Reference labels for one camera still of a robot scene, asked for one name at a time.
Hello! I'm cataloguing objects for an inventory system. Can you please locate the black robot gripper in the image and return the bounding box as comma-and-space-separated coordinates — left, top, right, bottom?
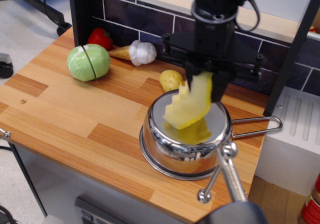
161, 20, 267, 102

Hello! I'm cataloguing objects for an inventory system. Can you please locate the yellow rectangular sponge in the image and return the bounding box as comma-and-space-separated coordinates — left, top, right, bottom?
162, 71, 213, 130

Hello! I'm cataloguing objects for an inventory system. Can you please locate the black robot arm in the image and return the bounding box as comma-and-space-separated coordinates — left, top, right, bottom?
161, 0, 267, 103

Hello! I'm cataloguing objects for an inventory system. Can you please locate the stainless steel pot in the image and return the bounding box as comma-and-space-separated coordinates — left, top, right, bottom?
139, 90, 283, 181

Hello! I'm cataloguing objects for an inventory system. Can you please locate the yellow toy potato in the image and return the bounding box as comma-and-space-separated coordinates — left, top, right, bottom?
159, 69, 184, 92

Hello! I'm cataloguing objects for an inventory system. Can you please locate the white toy garlic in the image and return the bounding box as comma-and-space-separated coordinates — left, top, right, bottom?
129, 40, 157, 66

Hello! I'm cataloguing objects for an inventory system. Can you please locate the toy ice cream cone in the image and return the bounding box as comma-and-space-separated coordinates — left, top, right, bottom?
108, 45, 131, 61

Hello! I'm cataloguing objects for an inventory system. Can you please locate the white ribbed drainboard unit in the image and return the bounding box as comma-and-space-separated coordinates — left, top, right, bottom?
255, 87, 320, 196

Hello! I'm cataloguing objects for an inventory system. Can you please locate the green toy cabbage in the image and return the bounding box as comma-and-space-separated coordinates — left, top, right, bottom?
66, 44, 111, 82

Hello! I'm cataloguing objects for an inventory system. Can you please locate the grey oven control panel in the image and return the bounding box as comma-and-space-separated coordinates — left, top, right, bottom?
74, 197, 124, 224

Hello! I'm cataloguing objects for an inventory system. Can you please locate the black caster wheel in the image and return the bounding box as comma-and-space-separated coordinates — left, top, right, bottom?
0, 53, 14, 79

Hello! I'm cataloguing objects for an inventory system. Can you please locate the small chrome side knob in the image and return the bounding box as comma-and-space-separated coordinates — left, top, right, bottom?
0, 128, 11, 140

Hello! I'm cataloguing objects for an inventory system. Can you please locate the chrome clamp screw handle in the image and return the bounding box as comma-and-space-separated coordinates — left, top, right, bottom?
197, 141, 248, 204

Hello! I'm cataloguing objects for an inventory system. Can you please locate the black vertical shelf post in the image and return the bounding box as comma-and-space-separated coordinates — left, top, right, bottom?
263, 0, 320, 117

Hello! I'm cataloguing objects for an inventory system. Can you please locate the wooden wall shelf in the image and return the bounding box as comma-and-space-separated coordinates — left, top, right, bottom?
82, 0, 301, 44

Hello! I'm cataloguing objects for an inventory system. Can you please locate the black rolling stand frame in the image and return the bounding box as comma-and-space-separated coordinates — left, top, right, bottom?
0, 0, 73, 37

